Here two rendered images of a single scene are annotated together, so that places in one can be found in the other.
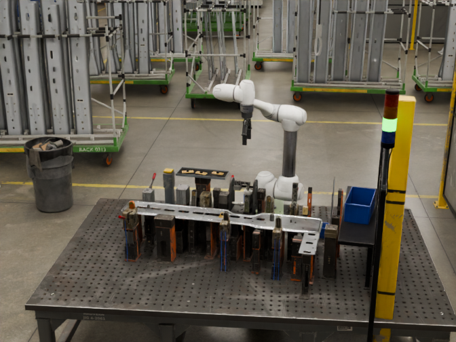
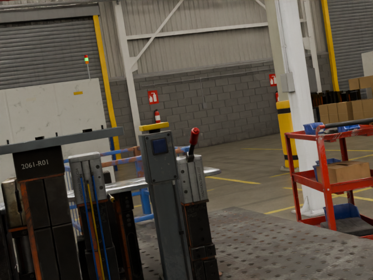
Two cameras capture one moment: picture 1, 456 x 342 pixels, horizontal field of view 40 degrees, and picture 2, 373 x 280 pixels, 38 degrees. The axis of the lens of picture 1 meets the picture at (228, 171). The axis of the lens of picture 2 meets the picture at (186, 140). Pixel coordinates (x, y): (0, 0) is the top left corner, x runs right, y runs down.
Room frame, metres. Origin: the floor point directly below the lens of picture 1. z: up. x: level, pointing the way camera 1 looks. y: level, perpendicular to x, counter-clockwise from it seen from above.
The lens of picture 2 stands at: (5.46, -0.05, 1.18)
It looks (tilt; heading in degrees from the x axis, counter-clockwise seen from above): 3 degrees down; 154
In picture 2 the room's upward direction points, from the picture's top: 9 degrees counter-clockwise
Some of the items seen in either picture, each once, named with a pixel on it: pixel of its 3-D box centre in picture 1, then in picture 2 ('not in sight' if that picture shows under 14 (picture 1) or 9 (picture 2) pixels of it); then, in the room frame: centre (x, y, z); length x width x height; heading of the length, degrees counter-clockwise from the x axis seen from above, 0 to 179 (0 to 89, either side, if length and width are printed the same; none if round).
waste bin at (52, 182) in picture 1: (51, 174); not in sight; (6.27, 1.87, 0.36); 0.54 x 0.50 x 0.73; 175
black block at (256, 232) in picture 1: (256, 252); not in sight; (3.66, -0.19, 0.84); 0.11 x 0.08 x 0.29; 166
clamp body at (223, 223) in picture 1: (224, 244); not in sight; (3.71, 0.02, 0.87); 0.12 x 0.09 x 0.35; 166
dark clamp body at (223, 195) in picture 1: (224, 217); not in sight; (4.09, 0.02, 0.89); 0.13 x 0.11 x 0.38; 166
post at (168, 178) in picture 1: (169, 199); (170, 227); (4.33, 0.44, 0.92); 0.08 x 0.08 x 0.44; 76
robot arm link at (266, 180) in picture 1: (265, 185); not in sight; (4.60, -0.29, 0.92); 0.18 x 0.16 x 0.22; 67
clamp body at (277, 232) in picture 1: (276, 253); not in sight; (3.59, -0.31, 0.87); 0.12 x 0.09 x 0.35; 166
